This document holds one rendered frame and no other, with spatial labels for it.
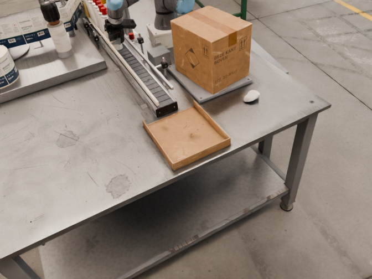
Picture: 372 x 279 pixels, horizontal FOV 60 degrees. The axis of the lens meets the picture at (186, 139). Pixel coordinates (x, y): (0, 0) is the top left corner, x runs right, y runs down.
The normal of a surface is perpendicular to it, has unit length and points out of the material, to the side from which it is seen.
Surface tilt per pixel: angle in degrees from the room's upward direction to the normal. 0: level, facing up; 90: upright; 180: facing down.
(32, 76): 0
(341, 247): 0
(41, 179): 0
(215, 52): 90
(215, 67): 90
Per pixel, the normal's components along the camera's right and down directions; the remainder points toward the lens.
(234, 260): -0.07, -0.71
